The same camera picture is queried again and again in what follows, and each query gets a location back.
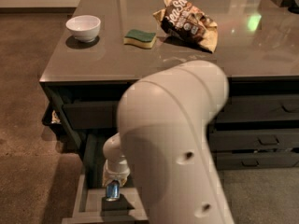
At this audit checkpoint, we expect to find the brown crumpled snack bag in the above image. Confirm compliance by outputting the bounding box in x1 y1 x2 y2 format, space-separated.
153 0 218 52

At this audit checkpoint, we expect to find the middle right dark drawer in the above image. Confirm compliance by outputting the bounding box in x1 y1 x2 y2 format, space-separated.
208 129 299 151

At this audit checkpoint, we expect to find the open middle dark drawer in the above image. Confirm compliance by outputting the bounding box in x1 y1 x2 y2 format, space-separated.
61 133 150 224

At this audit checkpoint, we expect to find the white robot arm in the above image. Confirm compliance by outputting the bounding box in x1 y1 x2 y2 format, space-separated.
103 61 235 224

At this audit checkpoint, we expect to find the dark object behind cabinet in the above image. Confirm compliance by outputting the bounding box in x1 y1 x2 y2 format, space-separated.
42 104 63 133

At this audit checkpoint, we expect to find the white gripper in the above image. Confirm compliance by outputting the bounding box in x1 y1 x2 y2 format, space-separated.
102 160 130 188

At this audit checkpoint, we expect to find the bottom right dark drawer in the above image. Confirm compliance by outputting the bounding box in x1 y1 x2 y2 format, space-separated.
213 152 299 170

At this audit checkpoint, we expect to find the blue silver redbull can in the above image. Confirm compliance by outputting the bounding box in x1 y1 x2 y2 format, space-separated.
106 180 120 202

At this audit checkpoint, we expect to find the white ceramic bowl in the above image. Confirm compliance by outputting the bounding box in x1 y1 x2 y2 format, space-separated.
65 15 101 43

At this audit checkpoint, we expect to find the top right dark drawer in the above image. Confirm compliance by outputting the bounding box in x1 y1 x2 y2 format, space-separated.
216 94 299 124

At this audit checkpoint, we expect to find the green and yellow sponge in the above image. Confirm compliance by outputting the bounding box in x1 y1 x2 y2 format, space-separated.
123 29 156 49

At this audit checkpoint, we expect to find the dark cabinet island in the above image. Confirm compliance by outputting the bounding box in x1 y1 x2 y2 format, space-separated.
38 0 299 173

